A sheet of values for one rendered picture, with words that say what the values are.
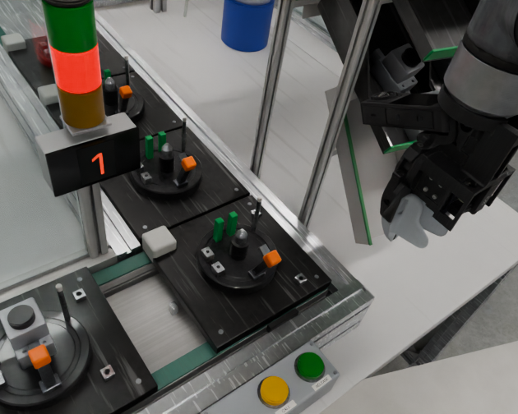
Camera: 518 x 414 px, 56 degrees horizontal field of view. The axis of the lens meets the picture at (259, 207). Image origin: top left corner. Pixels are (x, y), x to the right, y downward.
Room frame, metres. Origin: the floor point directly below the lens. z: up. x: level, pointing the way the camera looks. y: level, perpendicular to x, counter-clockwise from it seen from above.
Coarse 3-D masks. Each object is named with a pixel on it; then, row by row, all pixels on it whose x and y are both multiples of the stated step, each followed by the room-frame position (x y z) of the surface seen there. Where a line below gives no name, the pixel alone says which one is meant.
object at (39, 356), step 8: (32, 344) 0.26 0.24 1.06; (40, 344) 0.26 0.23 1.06; (32, 352) 0.24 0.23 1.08; (40, 352) 0.25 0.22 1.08; (48, 352) 0.25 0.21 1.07; (32, 360) 0.24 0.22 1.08; (40, 360) 0.24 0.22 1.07; (48, 360) 0.24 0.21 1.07; (40, 368) 0.24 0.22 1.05; (48, 368) 0.24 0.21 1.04; (48, 376) 0.24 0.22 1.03; (48, 384) 0.24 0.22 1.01
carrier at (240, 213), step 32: (192, 224) 0.58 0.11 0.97; (224, 224) 0.58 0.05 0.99; (256, 224) 0.58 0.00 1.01; (160, 256) 0.50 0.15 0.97; (192, 256) 0.51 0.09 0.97; (224, 256) 0.51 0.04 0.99; (256, 256) 0.52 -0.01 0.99; (288, 256) 0.55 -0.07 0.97; (192, 288) 0.45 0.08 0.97; (224, 288) 0.45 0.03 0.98; (256, 288) 0.47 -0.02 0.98; (288, 288) 0.49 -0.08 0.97; (320, 288) 0.50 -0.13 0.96; (224, 320) 0.40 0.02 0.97; (256, 320) 0.41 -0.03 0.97
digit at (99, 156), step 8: (104, 144) 0.46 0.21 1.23; (112, 144) 0.47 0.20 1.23; (80, 152) 0.44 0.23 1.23; (88, 152) 0.44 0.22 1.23; (96, 152) 0.45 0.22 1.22; (104, 152) 0.46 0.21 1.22; (112, 152) 0.47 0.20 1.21; (80, 160) 0.44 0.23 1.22; (88, 160) 0.44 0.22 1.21; (96, 160) 0.45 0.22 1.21; (104, 160) 0.46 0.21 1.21; (112, 160) 0.47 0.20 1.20; (80, 168) 0.43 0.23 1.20; (88, 168) 0.44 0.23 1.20; (96, 168) 0.45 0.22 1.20; (104, 168) 0.46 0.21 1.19; (112, 168) 0.46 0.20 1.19; (88, 176) 0.44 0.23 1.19; (96, 176) 0.45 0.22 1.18; (104, 176) 0.46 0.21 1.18
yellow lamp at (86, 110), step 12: (60, 96) 0.45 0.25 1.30; (72, 96) 0.45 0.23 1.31; (84, 96) 0.45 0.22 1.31; (96, 96) 0.46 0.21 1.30; (72, 108) 0.44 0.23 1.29; (84, 108) 0.45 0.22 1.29; (96, 108) 0.46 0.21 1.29; (72, 120) 0.45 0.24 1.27; (84, 120) 0.45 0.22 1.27; (96, 120) 0.46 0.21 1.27
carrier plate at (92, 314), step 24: (48, 288) 0.39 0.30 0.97; (72, 288) 0.40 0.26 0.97; (96, 288) 0.41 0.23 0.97; (72, 312) 0.36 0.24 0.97; (96, 312) 0.37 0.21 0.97; (96, 336) 0.33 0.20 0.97; (120, 336) 0.34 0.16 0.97; (96, 360) 0.30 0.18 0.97; (120, 360) 0.31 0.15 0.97; (96, 384) 0.26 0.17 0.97; (120, 384) 0.27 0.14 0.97; (144, 384) 0.28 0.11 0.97; (0, 408) 0.21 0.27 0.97; (48, 408) 0.22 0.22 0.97; (72, 408) 0.23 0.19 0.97; (96, 408) 0.23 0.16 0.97; (120, 408) 0.24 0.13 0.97
